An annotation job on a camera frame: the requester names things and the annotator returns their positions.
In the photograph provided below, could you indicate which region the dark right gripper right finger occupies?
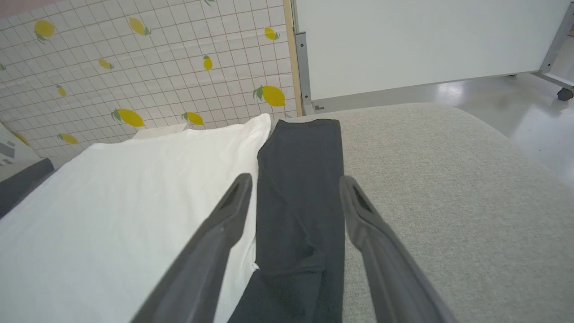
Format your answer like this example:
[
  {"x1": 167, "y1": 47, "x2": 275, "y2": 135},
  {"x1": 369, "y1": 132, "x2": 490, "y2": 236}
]
[{"x1": 339, "y1": 175, "x2": 458, "y2": 323}]

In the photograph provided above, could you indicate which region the white rolling partition panel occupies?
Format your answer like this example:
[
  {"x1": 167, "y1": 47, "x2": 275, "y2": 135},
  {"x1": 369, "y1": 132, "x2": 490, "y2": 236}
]
[{"x1": 294, "y1": 0, "x2": 574, "y2": 116}]

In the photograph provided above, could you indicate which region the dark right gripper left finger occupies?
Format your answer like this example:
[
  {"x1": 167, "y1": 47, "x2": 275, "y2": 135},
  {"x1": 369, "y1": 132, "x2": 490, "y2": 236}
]
[{"x1": 130, "y1": 173, "x2": 253, "y2": 323}]

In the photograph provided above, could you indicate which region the black garment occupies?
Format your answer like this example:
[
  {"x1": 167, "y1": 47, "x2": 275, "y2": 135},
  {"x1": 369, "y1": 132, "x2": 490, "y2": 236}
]
[{"x1": 226, "y1": 118, "x2": 346, "y2": 323}]

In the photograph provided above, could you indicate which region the lemon print partition screen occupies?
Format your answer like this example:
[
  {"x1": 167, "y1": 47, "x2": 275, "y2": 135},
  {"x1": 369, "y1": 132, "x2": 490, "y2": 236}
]
[{"x1": 0, "y1": 0, "x2": 302, "y2": 158}]

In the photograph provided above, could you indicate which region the grey fabric sofa seat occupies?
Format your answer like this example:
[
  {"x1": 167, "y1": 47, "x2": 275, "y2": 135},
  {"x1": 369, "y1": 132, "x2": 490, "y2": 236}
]
[{"x1": 0, "y1": 102, "x2": 574, "y2": 323}]

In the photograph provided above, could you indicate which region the white garment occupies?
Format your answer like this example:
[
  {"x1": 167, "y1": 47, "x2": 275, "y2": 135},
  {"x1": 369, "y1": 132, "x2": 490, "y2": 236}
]
[{"x1": 0, "y1": 113, "x2": 272, "y2": 323}]

